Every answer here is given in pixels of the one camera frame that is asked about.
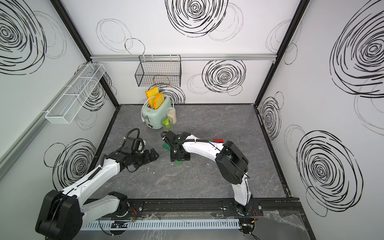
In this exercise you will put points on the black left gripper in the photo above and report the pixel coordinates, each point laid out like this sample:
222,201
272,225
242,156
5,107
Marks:
148,158

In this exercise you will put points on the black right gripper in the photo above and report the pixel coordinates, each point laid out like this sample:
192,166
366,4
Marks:
172,156

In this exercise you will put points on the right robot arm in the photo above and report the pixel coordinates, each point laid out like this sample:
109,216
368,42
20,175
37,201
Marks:
231,162

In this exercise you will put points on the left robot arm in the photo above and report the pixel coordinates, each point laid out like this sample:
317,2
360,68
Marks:
64,213

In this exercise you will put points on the dark green long lego brick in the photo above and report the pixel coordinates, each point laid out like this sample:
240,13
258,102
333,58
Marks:
166,146

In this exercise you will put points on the clear glass with green packet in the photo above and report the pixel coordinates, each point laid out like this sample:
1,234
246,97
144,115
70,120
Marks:
167,123

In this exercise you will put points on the jar of beige grains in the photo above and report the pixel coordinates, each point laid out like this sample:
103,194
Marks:
171,113

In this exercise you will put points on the mint green toaster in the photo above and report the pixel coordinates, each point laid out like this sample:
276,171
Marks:
153,118

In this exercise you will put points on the orange toast slice front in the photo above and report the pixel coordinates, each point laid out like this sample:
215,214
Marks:
159,99

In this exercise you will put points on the yellow toast slice back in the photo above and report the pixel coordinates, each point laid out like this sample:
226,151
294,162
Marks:
151,94

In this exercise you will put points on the black wire basket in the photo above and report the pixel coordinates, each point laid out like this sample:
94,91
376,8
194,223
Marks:
159,69

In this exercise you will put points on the white slotted cable duct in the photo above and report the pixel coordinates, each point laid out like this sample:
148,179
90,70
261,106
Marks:
207,224

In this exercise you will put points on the white mesh wall shelf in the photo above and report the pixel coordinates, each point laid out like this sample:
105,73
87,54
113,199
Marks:
75,94

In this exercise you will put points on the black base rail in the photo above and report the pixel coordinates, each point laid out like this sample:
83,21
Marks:
227,207

